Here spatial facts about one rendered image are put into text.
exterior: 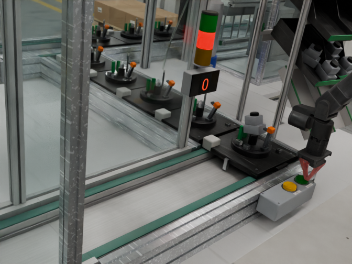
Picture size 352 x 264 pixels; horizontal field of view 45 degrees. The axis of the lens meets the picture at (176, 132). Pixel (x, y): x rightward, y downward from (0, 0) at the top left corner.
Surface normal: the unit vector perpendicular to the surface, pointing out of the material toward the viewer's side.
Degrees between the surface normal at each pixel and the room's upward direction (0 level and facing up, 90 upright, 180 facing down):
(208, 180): 0
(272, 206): 90
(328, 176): 0
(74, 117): 90
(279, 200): 0
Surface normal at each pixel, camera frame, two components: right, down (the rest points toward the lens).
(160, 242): 0.13, -0.89
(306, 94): 0.48, -0.33
